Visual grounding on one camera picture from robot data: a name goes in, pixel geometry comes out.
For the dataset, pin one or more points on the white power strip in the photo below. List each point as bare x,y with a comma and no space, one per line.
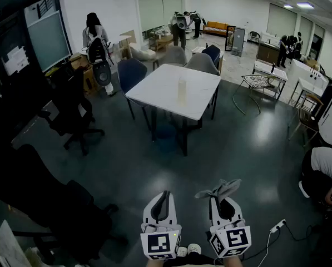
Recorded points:
277,225

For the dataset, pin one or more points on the black backpack rig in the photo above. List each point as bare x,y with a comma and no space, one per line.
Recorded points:
99,54

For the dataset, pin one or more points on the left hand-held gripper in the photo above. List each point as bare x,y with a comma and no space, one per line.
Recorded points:
160,243

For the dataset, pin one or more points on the person's left white shoe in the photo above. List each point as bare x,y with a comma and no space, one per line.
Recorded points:
182,251

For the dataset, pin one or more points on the brown cardboard box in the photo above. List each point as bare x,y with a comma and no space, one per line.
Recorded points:
86,74

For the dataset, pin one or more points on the black metal frame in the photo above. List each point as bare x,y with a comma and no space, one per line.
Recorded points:
226,37

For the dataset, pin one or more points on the orange sofa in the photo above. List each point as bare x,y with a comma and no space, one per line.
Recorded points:
217,28

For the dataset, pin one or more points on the frosted glass panel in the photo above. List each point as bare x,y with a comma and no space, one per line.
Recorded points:
47,40

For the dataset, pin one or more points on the pile of white papers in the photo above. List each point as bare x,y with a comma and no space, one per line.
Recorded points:
10,246

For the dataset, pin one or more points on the person's right forearm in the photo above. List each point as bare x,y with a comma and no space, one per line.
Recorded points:
224,262

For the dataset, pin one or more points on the wooden stool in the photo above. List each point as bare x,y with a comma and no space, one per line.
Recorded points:
307,118

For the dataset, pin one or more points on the dark blue chair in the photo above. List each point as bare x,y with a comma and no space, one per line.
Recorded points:
131,74
212,53

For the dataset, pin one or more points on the grey backpack rig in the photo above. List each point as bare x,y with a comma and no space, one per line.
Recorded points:
179,21

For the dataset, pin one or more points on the person's white shoe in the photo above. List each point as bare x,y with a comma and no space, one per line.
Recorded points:
195,248
182,251

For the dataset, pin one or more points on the light wooden board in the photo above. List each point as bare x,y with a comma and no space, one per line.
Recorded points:
128,35

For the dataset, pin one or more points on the brown wooden cabinet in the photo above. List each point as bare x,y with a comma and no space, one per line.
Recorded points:
267,53

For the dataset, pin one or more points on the grey cloth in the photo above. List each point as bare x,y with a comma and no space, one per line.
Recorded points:
221,189

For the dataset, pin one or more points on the dark rattan chair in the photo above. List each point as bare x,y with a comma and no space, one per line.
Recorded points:
254,36

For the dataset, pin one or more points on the grey upholstered chair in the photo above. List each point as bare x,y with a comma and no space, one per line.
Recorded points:
174,55
202,63

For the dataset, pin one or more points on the grey glass door cabinet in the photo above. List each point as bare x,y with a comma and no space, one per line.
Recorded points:
238,40

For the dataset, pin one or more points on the wooden coffee table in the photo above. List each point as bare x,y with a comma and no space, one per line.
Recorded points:
163,40

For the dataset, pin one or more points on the white beanbag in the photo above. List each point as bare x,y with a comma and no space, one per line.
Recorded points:
142,53

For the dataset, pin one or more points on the ceiling light tube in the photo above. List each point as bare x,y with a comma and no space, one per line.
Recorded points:
288,6
304,5

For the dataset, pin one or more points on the person's right white shoe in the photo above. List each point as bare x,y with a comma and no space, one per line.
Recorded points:
195,248

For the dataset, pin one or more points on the white roller blind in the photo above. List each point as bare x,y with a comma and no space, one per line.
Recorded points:
158,8
282,21

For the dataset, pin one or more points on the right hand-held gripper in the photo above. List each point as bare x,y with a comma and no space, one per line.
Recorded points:
232,239

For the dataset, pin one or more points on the person's dark trousers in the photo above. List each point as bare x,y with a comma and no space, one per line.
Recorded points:
196,261

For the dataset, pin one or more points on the person's left forearm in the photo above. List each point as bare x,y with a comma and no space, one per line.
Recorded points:
154,263

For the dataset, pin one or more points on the white desk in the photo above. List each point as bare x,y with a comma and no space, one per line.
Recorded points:
118,39

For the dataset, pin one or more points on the yellow and black bin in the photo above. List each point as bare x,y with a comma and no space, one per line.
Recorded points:
53,70

